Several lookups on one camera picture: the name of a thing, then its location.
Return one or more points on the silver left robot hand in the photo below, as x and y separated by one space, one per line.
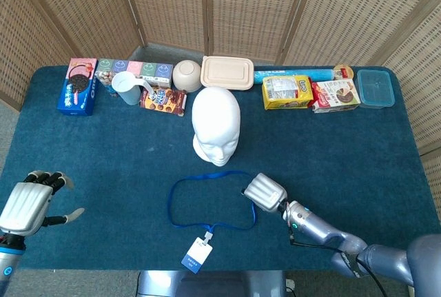
24 204

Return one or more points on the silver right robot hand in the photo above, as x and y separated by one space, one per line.
265 192

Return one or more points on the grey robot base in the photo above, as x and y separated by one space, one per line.
213 285

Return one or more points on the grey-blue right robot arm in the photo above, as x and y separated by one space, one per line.
317 228

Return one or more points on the white foam mannequin head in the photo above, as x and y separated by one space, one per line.
215 118

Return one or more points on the dark blue table cloth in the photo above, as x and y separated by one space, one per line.
103 159

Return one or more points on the yellow Lipo biscuit bag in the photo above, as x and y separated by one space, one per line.
287 93

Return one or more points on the red white cake box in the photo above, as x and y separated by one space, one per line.
336 97

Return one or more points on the blue Oreo cookie box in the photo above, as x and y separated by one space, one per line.
77 97

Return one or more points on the beige lidded lunch box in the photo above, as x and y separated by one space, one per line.
227 73

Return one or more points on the cyan blue roll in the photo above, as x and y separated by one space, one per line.
310 73

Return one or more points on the brown chocolate cookie packet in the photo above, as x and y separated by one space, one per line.
165 100

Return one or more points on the beige upturned bowl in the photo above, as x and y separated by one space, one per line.
186 74

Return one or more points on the small red-lidded cup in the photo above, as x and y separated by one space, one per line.
343 71

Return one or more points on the blue transparent plastic container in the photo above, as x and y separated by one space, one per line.
375 88

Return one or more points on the pastel smiley tissue pack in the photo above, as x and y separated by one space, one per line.
148 69

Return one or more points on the rattan folding screen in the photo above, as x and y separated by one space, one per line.
241 7

